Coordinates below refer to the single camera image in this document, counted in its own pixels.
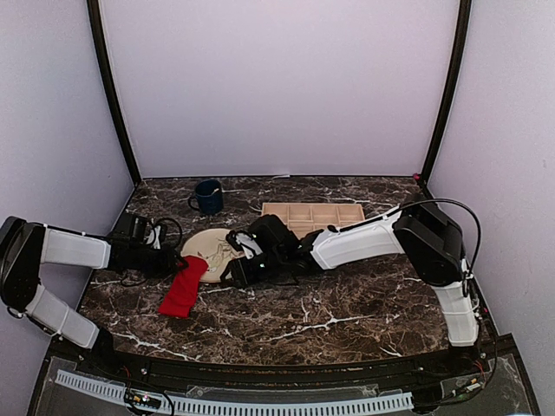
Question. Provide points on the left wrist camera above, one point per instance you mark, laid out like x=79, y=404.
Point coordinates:
x=131, y=227

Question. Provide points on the wooden compartment tray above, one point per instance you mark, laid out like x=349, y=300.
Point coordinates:
x=303, y=218

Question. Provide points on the black front table rail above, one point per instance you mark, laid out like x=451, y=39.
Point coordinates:
x=314, y=358

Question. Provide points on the black frame post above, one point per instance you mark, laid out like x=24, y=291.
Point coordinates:
x=107, y=79
x=453, y=70

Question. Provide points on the left black frame post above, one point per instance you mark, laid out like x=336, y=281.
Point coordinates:
x=107, y=79

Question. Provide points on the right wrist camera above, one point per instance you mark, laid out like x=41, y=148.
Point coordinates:
x=242, y=241

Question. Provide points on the cream plate with bird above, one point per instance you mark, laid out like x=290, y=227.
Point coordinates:
x=211, y=246

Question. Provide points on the red sock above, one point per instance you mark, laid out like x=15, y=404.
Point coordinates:
x=183, y=292

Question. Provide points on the white slotted cable duct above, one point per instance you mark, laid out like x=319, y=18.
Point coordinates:
x=220, y=401

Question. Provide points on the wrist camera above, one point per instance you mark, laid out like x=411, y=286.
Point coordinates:
x=131, y=227
x=242, y=241

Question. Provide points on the small circuit board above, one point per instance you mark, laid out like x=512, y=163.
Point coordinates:
x=138, y=399

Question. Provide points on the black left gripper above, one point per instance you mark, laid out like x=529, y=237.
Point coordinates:
x=169, y=266

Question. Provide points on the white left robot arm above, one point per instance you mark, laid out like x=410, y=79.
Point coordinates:
x=28, y=248

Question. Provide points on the dark blue mug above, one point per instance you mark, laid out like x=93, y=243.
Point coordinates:
x=207, y=197

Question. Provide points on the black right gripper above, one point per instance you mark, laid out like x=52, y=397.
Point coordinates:
x=242, y=276

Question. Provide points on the right black frame post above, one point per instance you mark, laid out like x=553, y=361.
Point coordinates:
x=453, y=70

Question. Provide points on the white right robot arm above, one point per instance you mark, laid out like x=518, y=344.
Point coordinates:
x=419, y=229

